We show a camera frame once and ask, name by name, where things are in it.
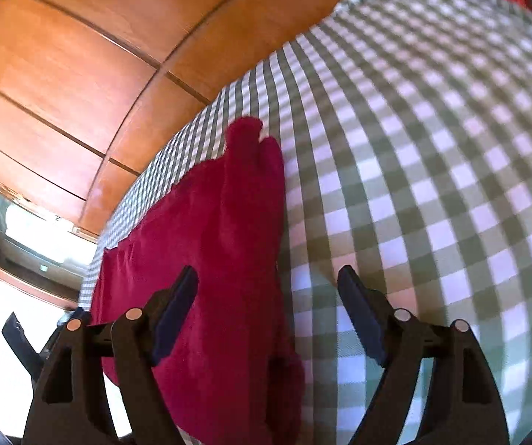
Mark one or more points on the dark red knit garment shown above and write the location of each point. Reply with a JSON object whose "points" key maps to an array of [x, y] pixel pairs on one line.
{"points": [[233, 376]]}

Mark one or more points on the green white checkered bedspread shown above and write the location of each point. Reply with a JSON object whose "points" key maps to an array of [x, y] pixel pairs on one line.
{"points": [[406, 131]]}

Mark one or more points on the wood framed mirror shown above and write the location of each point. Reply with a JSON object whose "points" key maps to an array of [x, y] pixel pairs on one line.
{"points": [[42, 254]]}

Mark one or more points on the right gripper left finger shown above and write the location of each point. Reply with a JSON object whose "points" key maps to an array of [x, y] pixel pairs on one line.
{"points": [[70, 403]]}

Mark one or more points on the wooden panelled wardrobe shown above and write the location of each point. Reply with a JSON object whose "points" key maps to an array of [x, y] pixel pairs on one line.
{"points": [[90, 90]]}

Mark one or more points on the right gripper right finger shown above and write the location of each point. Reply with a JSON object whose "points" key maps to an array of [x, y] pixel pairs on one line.
{"points": [[442, 365]]}

